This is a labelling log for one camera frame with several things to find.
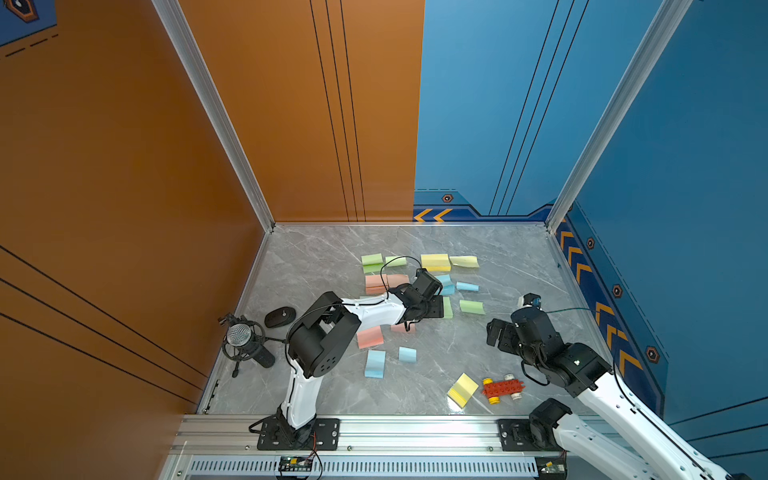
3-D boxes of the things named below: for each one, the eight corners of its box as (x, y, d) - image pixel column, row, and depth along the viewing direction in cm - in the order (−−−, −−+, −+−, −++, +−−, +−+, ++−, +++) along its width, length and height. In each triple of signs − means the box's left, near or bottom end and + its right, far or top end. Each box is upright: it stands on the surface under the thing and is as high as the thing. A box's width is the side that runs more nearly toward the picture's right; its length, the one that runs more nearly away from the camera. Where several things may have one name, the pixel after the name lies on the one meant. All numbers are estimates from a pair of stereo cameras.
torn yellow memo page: (450, 267, 109) (451, 263, 107) (449, 259, 112) (450, 255, 110) (477, 267, 109) (478, 263, 107) (475, 259, 112) (477, 255, 110)
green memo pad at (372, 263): (363, 274, 107) (362, 270, 105) (361, 259, 111) (360, 255, 110) (384, 271, 108) (384, 267, 106) (382, 256, 112) (381, 253, 110)
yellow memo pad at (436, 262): (421, 271, 108) (421, 268, 106) (420, 258, 112) (420, 254, 110) (450, 271, 108) (451, 268, 106) (448, 257, 112) (449, 254, 110)
